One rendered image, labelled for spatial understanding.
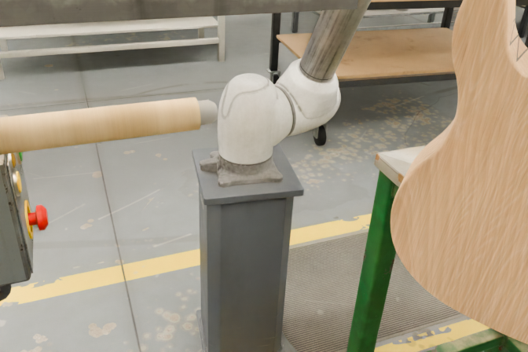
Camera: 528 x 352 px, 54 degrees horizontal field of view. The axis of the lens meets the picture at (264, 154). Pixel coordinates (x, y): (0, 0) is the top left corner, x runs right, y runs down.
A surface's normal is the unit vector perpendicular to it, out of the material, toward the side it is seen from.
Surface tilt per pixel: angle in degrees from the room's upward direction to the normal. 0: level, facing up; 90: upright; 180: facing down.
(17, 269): 90
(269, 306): 90
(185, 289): 0
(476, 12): 100
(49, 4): 90
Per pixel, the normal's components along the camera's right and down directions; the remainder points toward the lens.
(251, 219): 0.23, 0.48
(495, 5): -0.48, 0.56
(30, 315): 0.04, -0.87
